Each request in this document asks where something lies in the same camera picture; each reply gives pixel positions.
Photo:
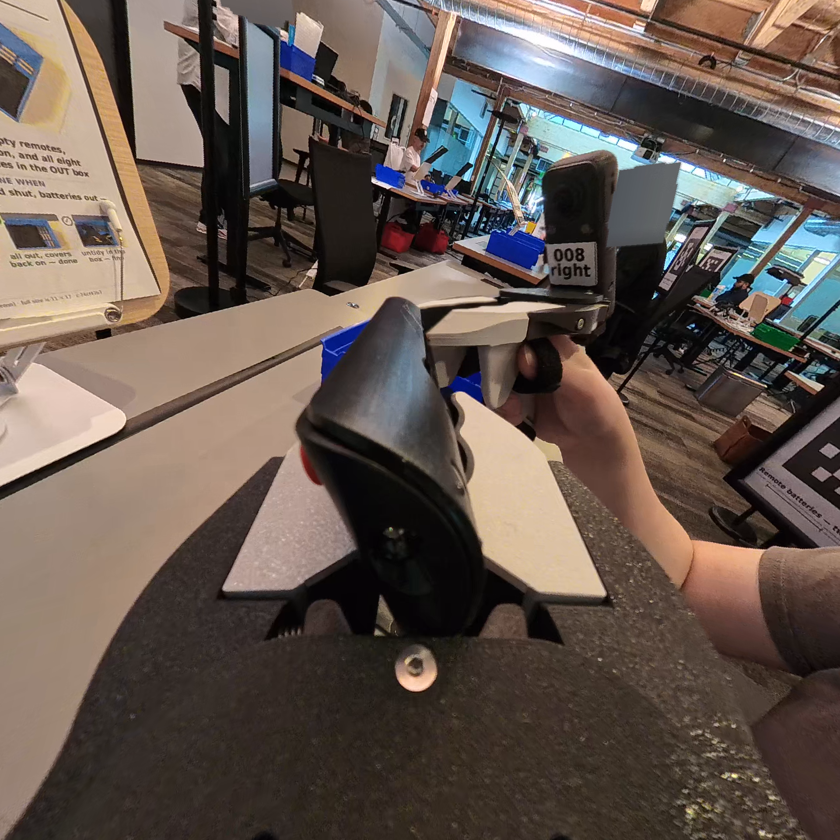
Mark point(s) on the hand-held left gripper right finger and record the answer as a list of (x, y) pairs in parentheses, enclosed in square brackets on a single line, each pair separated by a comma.
[(532, 525)]

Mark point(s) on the brown box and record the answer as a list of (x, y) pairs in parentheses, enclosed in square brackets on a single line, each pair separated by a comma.
[(744, 440)]

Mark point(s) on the person's torso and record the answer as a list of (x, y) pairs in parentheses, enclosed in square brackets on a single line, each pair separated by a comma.
[(807, 683)]

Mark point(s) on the person's right hand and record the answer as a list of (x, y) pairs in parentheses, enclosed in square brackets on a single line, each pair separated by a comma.
[(591, 420)]

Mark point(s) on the white stand base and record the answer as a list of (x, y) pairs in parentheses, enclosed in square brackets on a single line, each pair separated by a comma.
[(53, 420)]

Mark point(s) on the red storage bin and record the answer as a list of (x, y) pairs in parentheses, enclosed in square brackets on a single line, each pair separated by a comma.
[(431, 239), (397, 238)]

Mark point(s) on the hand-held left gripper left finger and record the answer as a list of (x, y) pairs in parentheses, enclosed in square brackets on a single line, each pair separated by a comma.
[(289, 538)]

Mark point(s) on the black office chair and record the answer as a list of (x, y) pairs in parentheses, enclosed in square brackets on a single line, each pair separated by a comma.
[(344, 210)]

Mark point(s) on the metal trash can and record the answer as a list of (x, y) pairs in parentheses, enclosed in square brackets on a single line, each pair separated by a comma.
[(729, 391)]

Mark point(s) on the person's right forearm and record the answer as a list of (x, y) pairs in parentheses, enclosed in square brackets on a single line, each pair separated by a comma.
[(696, 578)]

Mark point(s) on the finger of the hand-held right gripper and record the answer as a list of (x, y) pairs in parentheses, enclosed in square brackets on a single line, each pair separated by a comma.
[(499, 322)]

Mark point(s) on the blue plastic bin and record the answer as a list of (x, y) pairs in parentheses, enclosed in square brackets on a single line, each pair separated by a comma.
[(339, 348), (515, 250)]

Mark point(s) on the white tag sign board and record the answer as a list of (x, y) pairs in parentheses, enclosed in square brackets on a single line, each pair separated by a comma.
[(801, 479)]

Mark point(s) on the black display on stand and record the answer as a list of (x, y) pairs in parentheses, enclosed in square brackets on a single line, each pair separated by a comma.
[(256, 92)]

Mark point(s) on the black remote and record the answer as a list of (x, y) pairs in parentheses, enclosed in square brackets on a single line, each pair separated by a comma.
[(394, 473)]

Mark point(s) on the instruction sheet on stand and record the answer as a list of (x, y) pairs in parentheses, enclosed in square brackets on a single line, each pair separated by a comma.
[(142, 145)]

